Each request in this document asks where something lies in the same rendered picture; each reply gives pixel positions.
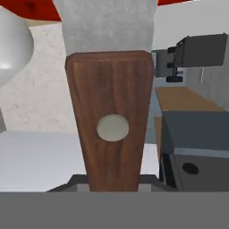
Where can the grey cupboard with wooden top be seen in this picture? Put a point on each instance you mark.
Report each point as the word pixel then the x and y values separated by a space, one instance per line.
pixel 190 119

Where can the grey appliance with dark oval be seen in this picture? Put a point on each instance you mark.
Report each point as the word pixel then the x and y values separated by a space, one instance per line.
pixel 202 173

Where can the red round thing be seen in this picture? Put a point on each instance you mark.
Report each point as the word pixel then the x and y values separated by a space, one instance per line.
pixel 32 9

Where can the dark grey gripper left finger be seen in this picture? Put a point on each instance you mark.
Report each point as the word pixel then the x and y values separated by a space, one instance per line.
pixel 70 184

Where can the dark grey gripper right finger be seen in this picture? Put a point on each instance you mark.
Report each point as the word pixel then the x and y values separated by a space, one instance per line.
pixel 152 183

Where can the dark grey box appliance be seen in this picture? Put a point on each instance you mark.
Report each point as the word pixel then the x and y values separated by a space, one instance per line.
pixel 202 50

